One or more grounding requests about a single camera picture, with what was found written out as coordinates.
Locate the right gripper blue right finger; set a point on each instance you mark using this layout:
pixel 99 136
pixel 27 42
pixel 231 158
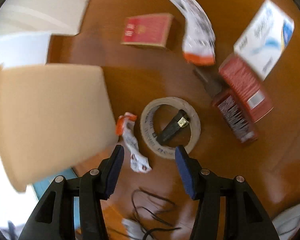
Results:
pixel 245 216

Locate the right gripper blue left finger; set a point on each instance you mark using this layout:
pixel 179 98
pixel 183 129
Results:
pixel 96 185

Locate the white orange snack wrapper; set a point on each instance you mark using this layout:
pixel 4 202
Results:
pixel 199 39

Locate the beige plastic trash bin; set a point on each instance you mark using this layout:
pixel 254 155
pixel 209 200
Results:
pixel 52 117

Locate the white bedroom door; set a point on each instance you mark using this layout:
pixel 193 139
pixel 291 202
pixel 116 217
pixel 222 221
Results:
pixel 61 17

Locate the teal storage box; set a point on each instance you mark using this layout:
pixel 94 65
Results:
pixel 55 203

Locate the right grey slipper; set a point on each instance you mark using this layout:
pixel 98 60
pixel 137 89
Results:
pixel 287 223

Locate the crumpled white orange wrapper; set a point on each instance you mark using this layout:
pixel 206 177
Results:
pixel 125 128

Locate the red long carton box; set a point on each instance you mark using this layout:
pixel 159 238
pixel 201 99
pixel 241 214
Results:
pixel 245 101

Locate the black binder clip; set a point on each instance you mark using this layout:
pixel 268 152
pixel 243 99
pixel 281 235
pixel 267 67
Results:
pixel 179 121

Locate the masking tape roll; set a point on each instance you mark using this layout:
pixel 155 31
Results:
pixel 147 128

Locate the white blue flat carton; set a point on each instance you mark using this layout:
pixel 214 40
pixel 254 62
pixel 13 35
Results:
pixel 265 38

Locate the red cigarette pack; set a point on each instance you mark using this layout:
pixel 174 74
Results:
pixel 150 30

